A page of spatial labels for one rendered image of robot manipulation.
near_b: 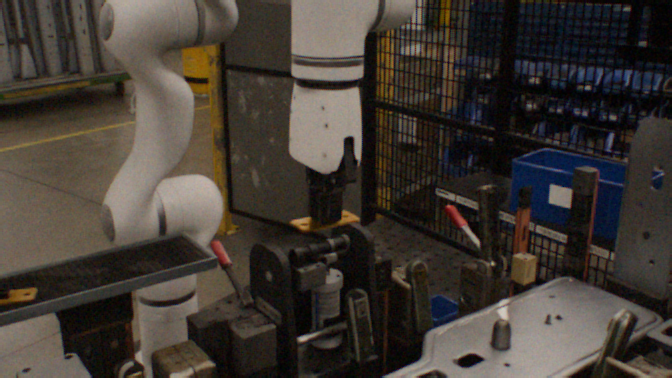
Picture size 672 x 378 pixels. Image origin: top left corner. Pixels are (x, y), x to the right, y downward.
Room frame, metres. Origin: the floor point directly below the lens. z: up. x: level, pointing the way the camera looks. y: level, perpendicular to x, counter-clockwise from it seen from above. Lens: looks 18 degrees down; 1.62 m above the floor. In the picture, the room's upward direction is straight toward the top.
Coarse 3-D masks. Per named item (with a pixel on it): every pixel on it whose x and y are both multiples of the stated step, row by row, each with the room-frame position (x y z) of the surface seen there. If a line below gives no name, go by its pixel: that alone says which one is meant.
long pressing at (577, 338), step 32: (544, 288) 1.22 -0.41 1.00; (576, 288) 1.22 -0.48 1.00; (480, 320) 1.09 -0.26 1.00; (512, 320) 1.09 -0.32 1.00; (544, 320) 1.09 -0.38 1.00; (576, 320) 1.09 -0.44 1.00; (608, 320) 1.09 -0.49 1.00; (640, 320) 1.09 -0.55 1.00; (448, 352) 0.99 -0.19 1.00; (480, 352) 0.99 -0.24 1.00; (512, 352) 0.99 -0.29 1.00; (544, 352) 0.99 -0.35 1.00; (576, 352) 0.99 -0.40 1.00
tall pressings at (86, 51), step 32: (0, 0) 8.14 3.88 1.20; (32, 0) 8.38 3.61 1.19; (64, 0) 8.50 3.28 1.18; (96, 0) 8.56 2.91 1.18; (32, 32) 8.32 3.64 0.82; (64, 32) 8.48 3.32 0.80; (96, 32) 8.56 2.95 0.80; (0, 64) 7.68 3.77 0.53; (32, 64) 7.99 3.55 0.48; (64, 64) 8.58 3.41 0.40; (96, 64) 8.68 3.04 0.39
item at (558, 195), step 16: (512, 160) 1.59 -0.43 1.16; (528, 160) 1.64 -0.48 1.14; (544, 160) 1.69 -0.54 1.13; (560, 160) 1.67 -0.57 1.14; (576, 160) 1.64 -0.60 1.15; (592, 160) 1.61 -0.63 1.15; (512, 176) 1.59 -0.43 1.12; (528, 176) 1.55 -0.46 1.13; (544, 176) 1.53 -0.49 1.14; (560, 176) 1.50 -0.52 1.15; (608, 176) 1.57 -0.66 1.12; (624, 176) 1.55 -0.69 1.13; (656, 176) 1.45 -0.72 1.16; (512, 192) 1.58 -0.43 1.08; (544, 192) 1.52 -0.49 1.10; (560, 192) 1.49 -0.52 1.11; (608, 192) 1.41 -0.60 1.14; (512, 208) 1.58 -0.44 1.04; (544, 208) 1.52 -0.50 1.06; (560, 208) 1.49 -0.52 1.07; (608, 208) 1.41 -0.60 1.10; (560, 224) 1.49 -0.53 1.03; (608, 224) 1.41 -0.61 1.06
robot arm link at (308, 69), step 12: (300, 60) 0.77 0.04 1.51; (312, 60) 0.76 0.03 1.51; (324, 60) 0.75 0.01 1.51; (336, 60) 0.76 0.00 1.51; (348, 60) 0.76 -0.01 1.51; (360, 60) 0.78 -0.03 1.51; (300, 72) 0.77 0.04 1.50; (312, 72) 0.76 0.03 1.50; (324, 72) 0.76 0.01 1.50; (336, 72) 0.76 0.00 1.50; (348, 72) 0.76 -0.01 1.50; (360, 72) 0.78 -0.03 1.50; (324, 84) 0.77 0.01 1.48; (336, 84) 0.77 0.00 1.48
